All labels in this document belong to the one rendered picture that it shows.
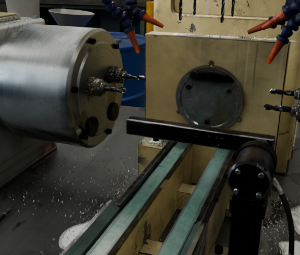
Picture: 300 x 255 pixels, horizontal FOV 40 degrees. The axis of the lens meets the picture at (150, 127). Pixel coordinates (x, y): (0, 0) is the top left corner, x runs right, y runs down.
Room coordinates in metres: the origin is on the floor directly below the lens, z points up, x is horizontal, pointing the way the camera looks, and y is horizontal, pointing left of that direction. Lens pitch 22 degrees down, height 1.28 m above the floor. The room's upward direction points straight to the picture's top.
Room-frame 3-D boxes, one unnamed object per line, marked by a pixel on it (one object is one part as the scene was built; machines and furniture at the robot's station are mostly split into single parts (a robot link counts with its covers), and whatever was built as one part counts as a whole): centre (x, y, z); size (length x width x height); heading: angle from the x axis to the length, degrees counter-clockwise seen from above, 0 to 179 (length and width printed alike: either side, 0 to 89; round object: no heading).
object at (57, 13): (2.30, 0.42, 0.93); 0.25 x 0.24 x 0.25; 165
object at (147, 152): (0.86, -0.01, 0.86); 0.07 x 0.06 x 0.12; 69
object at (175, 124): (0.65, -0.08, 1.01); 0.26 x 0.04 x 0.03; 69
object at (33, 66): (0.89, 0.24, 1.04); 0.37 x 0.25 x 0.25; 69
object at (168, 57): (0.90, -0.15, 0.97); 0.30 x 0.11 x 0.34; 69
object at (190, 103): (0.85, -0.12, 1.02); 0.15 x 0.02 x 0.15; 69
